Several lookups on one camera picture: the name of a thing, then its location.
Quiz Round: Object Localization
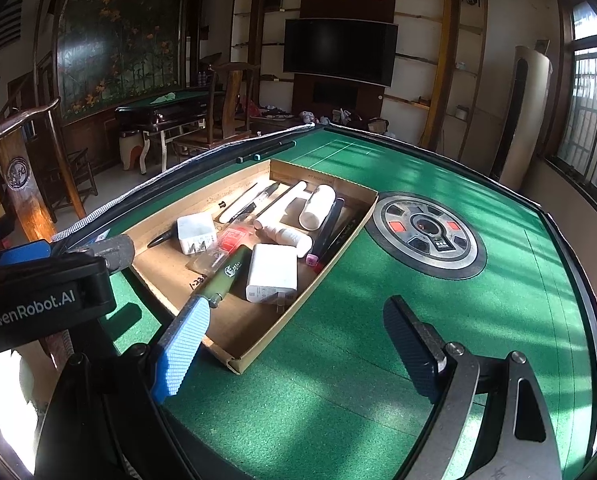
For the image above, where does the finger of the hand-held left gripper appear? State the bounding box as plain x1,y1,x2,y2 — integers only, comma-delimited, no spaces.
0,239,54,267
81,234,136,276

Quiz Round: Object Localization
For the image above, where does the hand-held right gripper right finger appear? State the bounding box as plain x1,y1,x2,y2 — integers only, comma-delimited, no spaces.
383,295,564,480

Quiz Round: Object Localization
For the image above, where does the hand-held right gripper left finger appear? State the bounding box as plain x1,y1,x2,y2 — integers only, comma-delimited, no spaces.
38,294,213,480

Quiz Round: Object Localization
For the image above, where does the shallow cardboard box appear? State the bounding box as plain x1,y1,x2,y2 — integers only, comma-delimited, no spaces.
127,158,379,375

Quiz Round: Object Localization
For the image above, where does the olive green lighter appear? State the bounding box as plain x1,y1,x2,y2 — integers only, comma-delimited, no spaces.
182,245,253,313

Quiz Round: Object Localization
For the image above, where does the small white charger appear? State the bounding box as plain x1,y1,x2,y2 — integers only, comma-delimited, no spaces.
177,211,218,257

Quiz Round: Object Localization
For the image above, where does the clear red syringe pack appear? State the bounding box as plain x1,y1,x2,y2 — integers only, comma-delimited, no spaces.
186,214,259,273

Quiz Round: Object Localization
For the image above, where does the large white charger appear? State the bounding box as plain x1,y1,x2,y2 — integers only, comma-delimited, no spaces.
245,243,299,313

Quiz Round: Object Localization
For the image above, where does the black marker red band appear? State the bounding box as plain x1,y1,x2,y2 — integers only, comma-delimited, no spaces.
321,210,367,276

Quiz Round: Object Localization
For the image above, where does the white tapered pen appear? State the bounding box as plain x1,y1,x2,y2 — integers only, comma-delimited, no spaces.
218,182,259,223

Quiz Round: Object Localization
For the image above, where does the black marker pink end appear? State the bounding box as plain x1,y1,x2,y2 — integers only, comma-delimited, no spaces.
306,199,347,273

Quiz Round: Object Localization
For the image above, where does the small white dropper bottle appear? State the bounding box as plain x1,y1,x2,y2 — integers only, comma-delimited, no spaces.
256,224,313,256

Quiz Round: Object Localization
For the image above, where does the large white bottle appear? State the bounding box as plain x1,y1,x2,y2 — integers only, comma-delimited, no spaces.
299,184,337,231

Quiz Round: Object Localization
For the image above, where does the white marker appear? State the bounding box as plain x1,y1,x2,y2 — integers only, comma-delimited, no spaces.
253,181,309,231

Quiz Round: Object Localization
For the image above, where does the carved wooden chair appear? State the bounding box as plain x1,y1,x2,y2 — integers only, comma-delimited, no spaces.
0,97,99,256

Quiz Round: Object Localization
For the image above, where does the round table centre panel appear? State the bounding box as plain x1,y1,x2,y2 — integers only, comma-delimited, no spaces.
363,191,488,280

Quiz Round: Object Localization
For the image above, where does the ceramic stool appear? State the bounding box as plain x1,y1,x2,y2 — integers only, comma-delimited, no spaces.
118,129,152,171

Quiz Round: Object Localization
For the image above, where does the green-topped side table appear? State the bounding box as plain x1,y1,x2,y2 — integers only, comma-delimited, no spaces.
114,91,214,173

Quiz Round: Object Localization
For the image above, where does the dark rod teal end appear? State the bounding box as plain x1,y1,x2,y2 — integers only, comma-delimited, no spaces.
236,145,282,165
251,140,297,162

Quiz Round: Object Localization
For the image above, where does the wooden armchair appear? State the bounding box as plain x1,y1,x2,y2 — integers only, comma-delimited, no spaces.
171,62,259,161

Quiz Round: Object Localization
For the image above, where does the cluttered low table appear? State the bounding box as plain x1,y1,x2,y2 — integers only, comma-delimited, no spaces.
248,107,389,136

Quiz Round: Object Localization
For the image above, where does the standing air conditioner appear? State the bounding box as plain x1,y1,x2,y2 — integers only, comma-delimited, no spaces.
489,45,552,191

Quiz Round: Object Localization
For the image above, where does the barred window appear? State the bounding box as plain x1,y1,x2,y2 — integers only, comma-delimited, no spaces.
543,0,597,211

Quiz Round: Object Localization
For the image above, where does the floral wall painting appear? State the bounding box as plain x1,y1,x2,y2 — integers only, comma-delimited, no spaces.
56,0,189,123

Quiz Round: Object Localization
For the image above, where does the black wall television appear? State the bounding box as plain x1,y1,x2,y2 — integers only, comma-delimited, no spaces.
282,18,399,87

